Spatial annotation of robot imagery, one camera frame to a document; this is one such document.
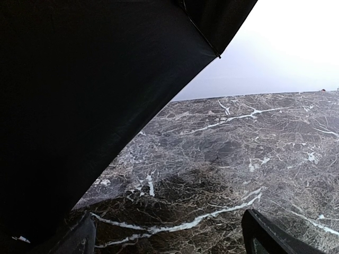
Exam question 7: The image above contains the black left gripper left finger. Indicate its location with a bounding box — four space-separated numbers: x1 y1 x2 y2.
29 211 96 254

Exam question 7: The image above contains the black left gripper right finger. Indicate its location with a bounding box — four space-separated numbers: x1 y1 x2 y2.
242 209 322 254

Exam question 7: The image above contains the lavender and black folding umbrella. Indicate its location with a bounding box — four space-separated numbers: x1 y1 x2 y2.
1 1 255 253

